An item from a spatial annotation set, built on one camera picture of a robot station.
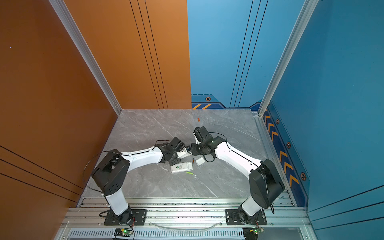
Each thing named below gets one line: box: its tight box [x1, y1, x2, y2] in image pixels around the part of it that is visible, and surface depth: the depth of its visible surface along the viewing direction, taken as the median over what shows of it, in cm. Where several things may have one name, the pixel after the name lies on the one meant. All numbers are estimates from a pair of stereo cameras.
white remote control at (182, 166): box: [171, 161, 193, 173], surface depth 91 cm
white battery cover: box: [195, 157, 206, 166], surface depth 95 cm
